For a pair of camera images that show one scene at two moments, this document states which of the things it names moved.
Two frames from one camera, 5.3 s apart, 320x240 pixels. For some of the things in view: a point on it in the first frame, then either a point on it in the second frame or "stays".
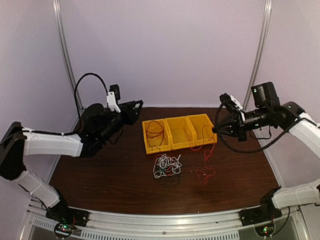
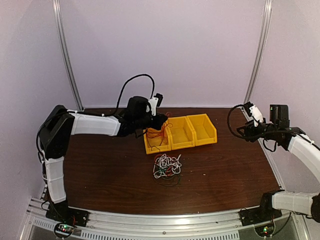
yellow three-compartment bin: (178, 132) stays
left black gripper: (127, 108) to (160, 121)
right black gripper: (240, 130) to (249, 131)
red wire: (202, 146) to (169, 125)
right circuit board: (265, 230) stays
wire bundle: (167, 170) stays
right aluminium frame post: (263, 41) stays
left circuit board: (63, 230) stays
